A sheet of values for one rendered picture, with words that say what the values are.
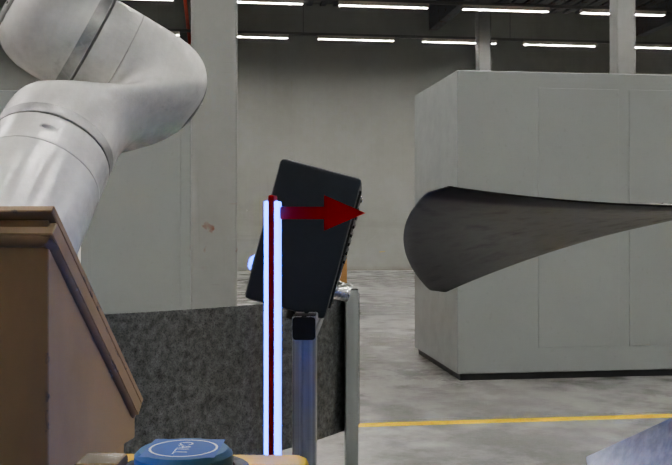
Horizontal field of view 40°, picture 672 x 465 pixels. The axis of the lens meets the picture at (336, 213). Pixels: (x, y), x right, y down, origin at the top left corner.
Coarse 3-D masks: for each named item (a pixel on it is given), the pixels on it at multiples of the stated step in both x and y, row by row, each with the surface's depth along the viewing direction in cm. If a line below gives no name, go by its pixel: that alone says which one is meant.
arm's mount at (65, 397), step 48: (0, 240) 69; (48, 240) 68; (0, 288) 69; (48, 288) 69; (0, 336) 69; (48, 336) 69; (96, 336) 76; (0, 384) 69; (48, 384) 69; (96, 384) 77; (0, 432) 69; (48, 432) 69; (96, 432) 77
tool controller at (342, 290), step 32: (288, 160) 120; (288, 192) 120; (320, 192) 120; (352, 192) 120; (288, 224) 120; (320, 224) 120; (352, 224) 121; (256, 256) 120; (288, 256) 120; (320, 256) 120; (256, 288) 120; (288, 288) 120; (320, 288) 120
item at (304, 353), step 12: (300, 348) 114; (312, 348) 114; (300, 360) 114; (312, 360) 114; (300, 372) 114; (312, 372) 114; (300, 384) 114; (312, 384) 114; (300, 396) 114; (312, 396) 114; (300, 408) 114; (312, 408) 114; (300, 420) 114; (312, 420) 114; (300, 432) 114; (312, 432) 114; (300, 444) 114; (312, 444) 114; (312, 456) 114
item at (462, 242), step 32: (448, 192) 53; (480, 192) 53; (416, 224) 60; (448, 224) 60; (480, 224) 60; (512, 224) 61; (544, 224) 61; (576, 224) 62; (608, 224) 64; (640, 224) 67; (416, 256) 66; (448, 256) 67; (480, 256) 69; (512, 256) 70; (448, 288) 74
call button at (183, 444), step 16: (144, 448) 38; (160, 448) 38; (176, 448) 38; (192, 448) 38; (208, 448) 38; (224, 448) 38; (144, 464) 36; (160, 464) 36; (176, 464) 36; (192, 464) 36; (208, 464) 36; (224, 464) 37
